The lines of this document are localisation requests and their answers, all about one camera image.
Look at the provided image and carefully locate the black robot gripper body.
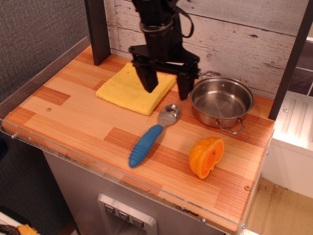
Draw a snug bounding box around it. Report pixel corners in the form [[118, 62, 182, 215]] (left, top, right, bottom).
[[129, 21, 200, 78]]

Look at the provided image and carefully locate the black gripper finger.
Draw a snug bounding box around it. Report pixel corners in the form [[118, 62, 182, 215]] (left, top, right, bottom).
[[177, 72, 195, 100], [134, 65, 158, 93]]

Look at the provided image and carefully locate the stainless steel pot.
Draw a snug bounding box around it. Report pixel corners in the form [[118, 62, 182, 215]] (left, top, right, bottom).
[[189, 71, 255, 134]]

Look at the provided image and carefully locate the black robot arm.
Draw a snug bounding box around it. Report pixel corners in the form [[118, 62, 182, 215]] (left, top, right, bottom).
[[129, 0, 200, 100]]

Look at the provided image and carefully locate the yellow folded cloth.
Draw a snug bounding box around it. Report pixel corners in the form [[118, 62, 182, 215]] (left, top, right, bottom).
[[96, 63, 176, 116]]

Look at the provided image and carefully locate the orange plastic pumpkin half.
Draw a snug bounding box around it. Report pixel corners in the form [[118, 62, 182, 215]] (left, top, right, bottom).
[[189, 137, 224, 180]]

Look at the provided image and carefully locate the grey metal cabinet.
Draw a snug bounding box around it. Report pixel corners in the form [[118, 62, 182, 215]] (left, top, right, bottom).
[[44, 153, 222, 235]]

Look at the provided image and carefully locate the clear acrylic left guard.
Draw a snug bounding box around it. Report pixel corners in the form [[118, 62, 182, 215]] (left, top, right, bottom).
[[0, 36, 89, 118]]

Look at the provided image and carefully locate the silver control panel with buttons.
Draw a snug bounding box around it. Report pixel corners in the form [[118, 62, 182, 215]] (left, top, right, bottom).
[[97, 193, 158, 235]]

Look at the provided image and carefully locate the orange toy bottom left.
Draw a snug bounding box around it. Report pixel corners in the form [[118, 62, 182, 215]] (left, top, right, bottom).
[[0, 224, 39, 235]]

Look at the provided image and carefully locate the blue handled metal spoon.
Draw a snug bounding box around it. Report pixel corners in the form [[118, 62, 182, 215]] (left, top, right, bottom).
[[129, 104, 180, 167]]

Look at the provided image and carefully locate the dark left vertical post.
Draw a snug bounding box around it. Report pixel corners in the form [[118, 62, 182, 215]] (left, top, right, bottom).
[[84, 0, 111, 66]]

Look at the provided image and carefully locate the dark vertical post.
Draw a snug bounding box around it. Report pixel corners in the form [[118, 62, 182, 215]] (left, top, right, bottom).
[[268, 0, 313, 120], [84, 0, 111, 66]]

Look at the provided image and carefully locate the dark right vertical post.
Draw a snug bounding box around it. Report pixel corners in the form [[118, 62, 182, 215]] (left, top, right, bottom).
[[268, 0, 313, 120]]

